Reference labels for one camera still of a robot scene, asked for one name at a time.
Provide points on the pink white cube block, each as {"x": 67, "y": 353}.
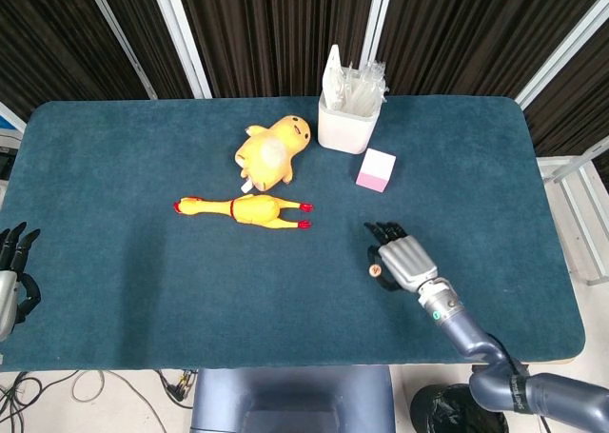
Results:
{"x": 376, "y": 171}

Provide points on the dark brown pleated curtain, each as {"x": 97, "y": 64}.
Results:
{"x": 285, "y": 24}

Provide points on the white paper packet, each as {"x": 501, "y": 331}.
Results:
{"x": 332, "y": 81}

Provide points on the white metal frame post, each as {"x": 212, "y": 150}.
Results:
{"x": 561, "y": 57}
{"x": 119, "y": 38}
{"x": 181, "y": 38}
{"x": 379, "y": 24}

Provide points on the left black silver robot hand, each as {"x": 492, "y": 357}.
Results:
{"x": 8, "y": 300}

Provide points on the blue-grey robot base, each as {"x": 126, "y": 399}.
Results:
{"x": 285, "y": 395}

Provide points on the yellow plush duck toy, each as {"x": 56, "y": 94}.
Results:
{"x": 271, "y": 157}

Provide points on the blue white sign board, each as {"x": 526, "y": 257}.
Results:
{"x": 7, "y": 121}

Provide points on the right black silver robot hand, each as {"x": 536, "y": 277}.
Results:
{"x": 409, "y": 261}

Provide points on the white square plastic container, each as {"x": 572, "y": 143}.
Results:
{"x": 345, "y": 131}

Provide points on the teal fabric table mat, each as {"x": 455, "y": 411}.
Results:
{"x": 143, "y": 261}

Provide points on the black trash bin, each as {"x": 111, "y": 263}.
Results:
{"x": 438, "y": 414}

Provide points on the white metal rack frame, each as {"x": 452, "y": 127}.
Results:
{"x": 552, "y": 166}

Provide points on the round wooden chess piece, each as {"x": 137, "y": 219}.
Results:
{"x": 375, "y": 271}

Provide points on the yellow rubber chicken toy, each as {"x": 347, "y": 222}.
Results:
{"x": 252, "y": 209}

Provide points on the clear plastic-wrapped straws bundle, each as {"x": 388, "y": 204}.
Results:
{"x": 361, "y": 90}

